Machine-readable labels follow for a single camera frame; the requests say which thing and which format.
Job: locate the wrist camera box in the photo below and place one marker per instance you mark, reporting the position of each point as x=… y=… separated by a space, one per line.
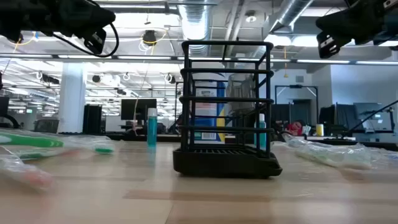
x=94 y=42
x=328 y=45

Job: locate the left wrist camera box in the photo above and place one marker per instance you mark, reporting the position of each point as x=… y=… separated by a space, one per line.
x=94 y=42

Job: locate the green toothbrush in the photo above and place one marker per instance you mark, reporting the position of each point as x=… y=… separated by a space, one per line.
x=31 y=140
x=326 y=154

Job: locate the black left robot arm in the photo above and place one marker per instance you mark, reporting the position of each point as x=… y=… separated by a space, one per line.
x=18 y=15

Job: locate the white building pillar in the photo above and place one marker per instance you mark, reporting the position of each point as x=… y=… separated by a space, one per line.
x=71 y=99

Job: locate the black cabinet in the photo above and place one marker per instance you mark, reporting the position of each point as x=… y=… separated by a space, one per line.
x=92 y=119

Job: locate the silver ventilation duct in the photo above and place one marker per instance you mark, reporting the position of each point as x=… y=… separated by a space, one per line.
x=196 y=21
x=289 y=14

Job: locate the black partition panel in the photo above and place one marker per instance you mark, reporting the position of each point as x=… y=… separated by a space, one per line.
x=335 y=118

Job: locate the black diagonal rod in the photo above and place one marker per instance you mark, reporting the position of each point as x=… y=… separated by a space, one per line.
x=373 y=116

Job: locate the red toothbrush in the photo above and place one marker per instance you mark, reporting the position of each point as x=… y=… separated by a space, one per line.
x=28 y=175

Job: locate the yellow cup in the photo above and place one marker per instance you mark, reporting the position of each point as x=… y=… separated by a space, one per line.
x=320 y=130

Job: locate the grey translucent plastic insert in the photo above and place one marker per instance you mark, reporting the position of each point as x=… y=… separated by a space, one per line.
x=241 y=93

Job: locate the person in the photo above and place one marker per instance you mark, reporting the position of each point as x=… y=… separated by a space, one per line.
x=294 y=128

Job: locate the grey monitor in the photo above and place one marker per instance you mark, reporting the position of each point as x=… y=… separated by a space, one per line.
x=373 y=116

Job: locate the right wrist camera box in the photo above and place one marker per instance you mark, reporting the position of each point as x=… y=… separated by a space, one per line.
x=328 y=45

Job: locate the black metal frame stand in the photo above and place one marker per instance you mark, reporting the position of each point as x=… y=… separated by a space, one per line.
x=295 y=86

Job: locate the dark grey chair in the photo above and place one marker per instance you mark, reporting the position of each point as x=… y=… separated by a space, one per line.
x=46 y=126

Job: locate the teal mouthwash bottle white cap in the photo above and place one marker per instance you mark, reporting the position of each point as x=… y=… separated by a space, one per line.
x=262 y=123
x=152 y=130

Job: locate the black computer monitor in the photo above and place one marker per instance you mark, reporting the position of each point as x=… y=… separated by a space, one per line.
x=138 y=109

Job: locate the black office chair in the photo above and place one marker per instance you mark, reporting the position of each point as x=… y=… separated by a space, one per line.
x=6 y=115

